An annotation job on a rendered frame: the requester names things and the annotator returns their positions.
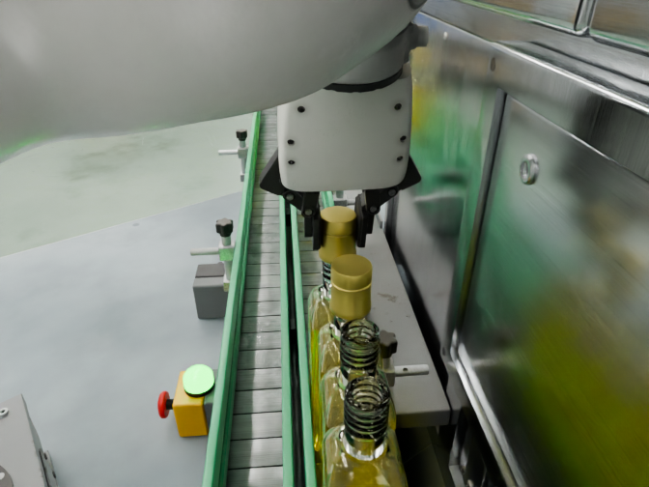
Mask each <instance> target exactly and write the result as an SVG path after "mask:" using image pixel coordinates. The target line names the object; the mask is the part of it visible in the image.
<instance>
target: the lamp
mask: <svg viewBox="0 0 649 487"><path fill-rule="evenodd" d="M214 385H215V382H214V377H213V374H212V371H211V370H210V369H209V368H208V366H206V365H202V364H198V365H194V366H192V367H190V368H188V369H187V370H186V372H185V373H184V375H183V388H184V392H185V393H186V394H187V395H188V396H190V397H203V396H205V395H207V394H209V393H210V392H211V391H212V390H213V388H214Z"/></svg>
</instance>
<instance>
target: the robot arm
mask: <svg viewBox="0 0 649 487"><path fill-rule="evenodd" d="M426 2H427V0H0V164H2V163H4V162H6V161H8V160H10V159H12V158H15V157H17V156H19V155H21V154H23V153H26V152H28V151H30V150H33V149H35V148H38V147H40V146H43V145H47V144H51V143H55V142H61V141H69V140H76V139H88V138H102V137H112V136H122V135H130V134H135V133H141V132H148V131H155V130H161V129H170V128H176V127H181V126H185V125H191V124H196V123H202V122H207V121H213V120H219V119H224V118H230V117H235V116H240V115H244V114H249V113H253V112H258V111H262V110H266V109H271V108H273V107H276V106H277V149H276V151H275V152H274V154H273V155H272V157H271V158H270V160H269V161H268V164H267V165H266V167H265V168H264V170H263V171H262V173H261V174H260V188H261V189H263V190H265V191H268V192H270V193H273V194H275V195H280V196H283V198H284V199H285V200H286V201H287V202H289V203H290V204H292V205H293V206H295V207H296V208H297V209H299V210H300V211H301V214H302V216H303V230H304V238H308V237H311V239H312V247H313V250H319V249H320V248H321V225H322V219H321V212H320V204H319V195H320V191H337V190H360V189H362V193H361V194H357V196H356V197H355V205H354V211H355V213H356V245H357V247H359V248H361V247H365V243H366V235H367V234H372V232H373V224H374V217H375V215H376V214H378V213H379V212H380V210H381V205H383V204H384V203H386V202H387V201H388V200H390V199H391V198H392V197H394V196H395V195H397V194H398V192H399V190H404V189H406V188H408V187H410V186H413V185H416V184H418V183H419V182H420V181H421V175H420V172H419V170H418V168H417V166H416V164H415V162H414V160H413V158H412V156H411V155H410V153H409V147H410V136H411V118H412V77H411V66H410V63H409V53H410V50H411V49H416V48H417V47H426V46H427V44H428V40H429V29H428V26H417V24H413V23H411V21H412V20H413V19H414V17H415V16H416V15H417V14H418V12H419V11H420V10H421V8H422V7H423V6H424V5H425V3H426Z"/></svg>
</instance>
